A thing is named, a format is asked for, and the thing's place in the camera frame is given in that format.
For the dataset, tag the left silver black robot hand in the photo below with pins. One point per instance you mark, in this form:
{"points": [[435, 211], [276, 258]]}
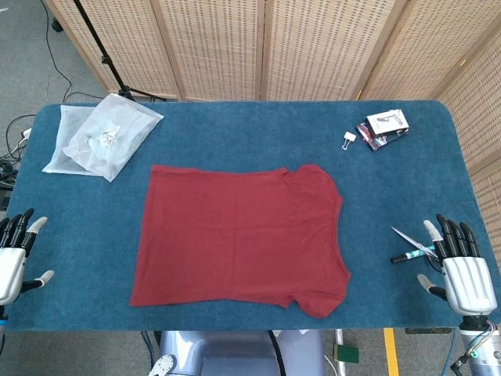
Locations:
{"points": [[9, 270]]}

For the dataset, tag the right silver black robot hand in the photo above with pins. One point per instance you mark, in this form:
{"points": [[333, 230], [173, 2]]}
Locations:
{"points": [[467, 278]]}

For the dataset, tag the red t-shirt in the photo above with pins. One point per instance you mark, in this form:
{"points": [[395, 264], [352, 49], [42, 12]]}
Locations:
{"points": [[238, 239]]}

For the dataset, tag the black marker with teal label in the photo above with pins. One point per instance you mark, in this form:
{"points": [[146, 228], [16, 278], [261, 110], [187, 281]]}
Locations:
{"points": [[407, 255]]}

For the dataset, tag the flat translucent plastic bag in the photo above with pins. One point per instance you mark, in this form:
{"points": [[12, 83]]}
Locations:
{"points": [[64, 156]]}

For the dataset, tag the white power adapter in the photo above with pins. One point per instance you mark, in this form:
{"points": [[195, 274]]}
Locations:
{"points": [[26, 133]]}

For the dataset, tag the white pole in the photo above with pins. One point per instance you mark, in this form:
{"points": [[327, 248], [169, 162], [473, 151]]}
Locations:
{"points": [[340, 340]]}

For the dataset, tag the green block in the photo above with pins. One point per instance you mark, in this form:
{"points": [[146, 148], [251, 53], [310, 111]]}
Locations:
{"points": [[346, 354]]}

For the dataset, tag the dark box with red print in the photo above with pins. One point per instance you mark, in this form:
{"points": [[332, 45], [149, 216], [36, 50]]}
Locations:
{"points": [[373, 143]]}

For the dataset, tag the plastic bag with white garment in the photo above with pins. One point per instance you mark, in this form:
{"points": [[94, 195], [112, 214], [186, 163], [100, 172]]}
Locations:
{"points": [[113, 137]]}

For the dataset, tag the white and black box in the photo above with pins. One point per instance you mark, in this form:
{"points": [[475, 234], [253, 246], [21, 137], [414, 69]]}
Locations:
{"points": [[385, 122]]}

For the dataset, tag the white binder clip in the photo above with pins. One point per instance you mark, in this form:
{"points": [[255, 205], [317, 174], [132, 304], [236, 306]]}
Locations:
{"points": [[349, 138]]}

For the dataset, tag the black tripod stand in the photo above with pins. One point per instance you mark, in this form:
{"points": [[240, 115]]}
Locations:
{"points": [[103, 58]]}

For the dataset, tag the silver-blue robot torso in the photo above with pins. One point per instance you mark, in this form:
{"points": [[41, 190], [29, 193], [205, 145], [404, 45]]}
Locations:
{"points": [[235, 352]]}

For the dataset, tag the black office chair base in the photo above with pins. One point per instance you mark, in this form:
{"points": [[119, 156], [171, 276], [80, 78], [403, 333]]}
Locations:
{"points": [[57, 26]]}

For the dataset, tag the blue carpet table cover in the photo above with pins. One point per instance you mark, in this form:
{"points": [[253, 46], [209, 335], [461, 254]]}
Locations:
{"points": [[254, 129]]}

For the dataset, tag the white metal bracket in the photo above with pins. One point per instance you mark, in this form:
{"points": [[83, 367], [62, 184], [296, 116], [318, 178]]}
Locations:
{"points": [[164, 365]]}

